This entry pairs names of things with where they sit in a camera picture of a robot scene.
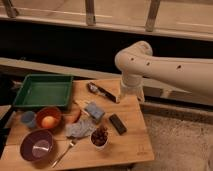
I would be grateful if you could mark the blue grey sponge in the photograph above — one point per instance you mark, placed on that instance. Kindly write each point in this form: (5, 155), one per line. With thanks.
(95, 111)

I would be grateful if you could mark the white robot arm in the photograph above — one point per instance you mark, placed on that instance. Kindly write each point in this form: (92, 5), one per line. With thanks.
(190, 74)

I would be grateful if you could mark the orange egg-shaped ball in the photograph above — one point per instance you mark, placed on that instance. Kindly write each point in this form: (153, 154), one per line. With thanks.
(48, 122)

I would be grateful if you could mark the wooden cutting board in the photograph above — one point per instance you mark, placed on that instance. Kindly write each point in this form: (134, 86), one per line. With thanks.
(133, 146)

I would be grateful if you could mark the orange bowl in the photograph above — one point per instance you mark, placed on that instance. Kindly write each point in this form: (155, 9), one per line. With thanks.
(48, 111)

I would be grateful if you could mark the white cup with brown contents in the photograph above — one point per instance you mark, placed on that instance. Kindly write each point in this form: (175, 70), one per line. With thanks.
(99, 137)

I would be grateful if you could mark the black rectangular block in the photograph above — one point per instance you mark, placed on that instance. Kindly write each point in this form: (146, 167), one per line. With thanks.
(118, 124)

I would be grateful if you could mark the purple bowl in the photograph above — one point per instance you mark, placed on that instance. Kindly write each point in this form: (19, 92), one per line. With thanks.
(36, 145)

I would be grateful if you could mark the metal fork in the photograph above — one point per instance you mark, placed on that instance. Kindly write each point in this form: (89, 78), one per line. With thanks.
(71, 144)

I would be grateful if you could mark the green plastic tray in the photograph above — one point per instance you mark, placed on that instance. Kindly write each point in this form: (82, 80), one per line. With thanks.
(41, 90)

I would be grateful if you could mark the orange carrot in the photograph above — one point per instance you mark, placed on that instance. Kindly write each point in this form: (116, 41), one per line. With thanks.
(73, 114)

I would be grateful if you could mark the grey towel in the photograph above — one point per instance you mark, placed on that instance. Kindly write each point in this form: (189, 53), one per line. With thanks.
(81, 129)

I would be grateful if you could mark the blue plastic cup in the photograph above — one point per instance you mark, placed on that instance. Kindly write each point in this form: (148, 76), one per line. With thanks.
(28, 119)

